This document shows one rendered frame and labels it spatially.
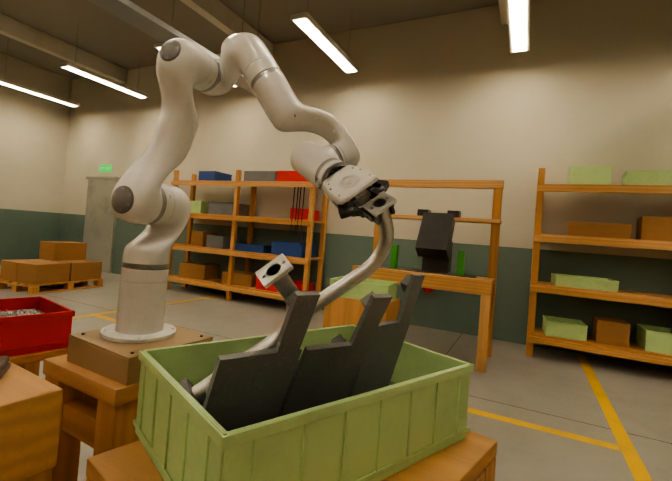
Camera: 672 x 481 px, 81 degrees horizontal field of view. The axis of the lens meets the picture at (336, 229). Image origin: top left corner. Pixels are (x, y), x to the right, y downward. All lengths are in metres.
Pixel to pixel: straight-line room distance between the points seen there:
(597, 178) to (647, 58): 1.71
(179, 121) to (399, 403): 0.86
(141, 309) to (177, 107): 0.54
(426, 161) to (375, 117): 1.11
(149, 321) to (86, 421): 0.26
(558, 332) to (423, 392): 4.46
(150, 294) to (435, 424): 0.78
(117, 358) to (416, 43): 6.17
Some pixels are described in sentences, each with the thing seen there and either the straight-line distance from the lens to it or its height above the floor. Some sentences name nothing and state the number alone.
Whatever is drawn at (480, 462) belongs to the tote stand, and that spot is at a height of 0.78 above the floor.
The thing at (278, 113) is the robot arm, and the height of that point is 1.52.
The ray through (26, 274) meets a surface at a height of 0.28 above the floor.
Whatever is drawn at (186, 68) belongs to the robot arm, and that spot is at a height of 1.62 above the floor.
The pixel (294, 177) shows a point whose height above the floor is 2.08.
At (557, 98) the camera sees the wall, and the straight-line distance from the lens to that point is 6.08.
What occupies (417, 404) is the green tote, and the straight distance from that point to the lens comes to 0.87.
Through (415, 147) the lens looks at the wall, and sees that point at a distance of 6.13.
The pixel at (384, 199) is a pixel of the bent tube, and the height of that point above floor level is 1.31.
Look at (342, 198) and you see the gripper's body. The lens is 0.81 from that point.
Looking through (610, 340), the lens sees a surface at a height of 0.31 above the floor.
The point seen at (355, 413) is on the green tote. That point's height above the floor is 0.93.
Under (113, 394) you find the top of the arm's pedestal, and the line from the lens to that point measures 1.08.
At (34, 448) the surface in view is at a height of 0.80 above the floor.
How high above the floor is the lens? 1.23
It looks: 1 degrees up
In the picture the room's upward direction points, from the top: 4 degrees clockwise
